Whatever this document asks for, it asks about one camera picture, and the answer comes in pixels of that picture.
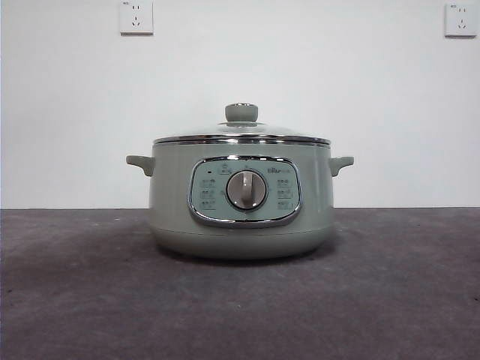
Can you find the glass lid with green knob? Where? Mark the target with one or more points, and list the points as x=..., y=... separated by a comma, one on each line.
x=241, y=112

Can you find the sage green electric pot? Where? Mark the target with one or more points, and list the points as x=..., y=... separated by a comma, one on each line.
x=168, y=210

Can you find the white wall socket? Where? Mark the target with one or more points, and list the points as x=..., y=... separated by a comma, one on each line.
x=136, y=18
x=460, y=20

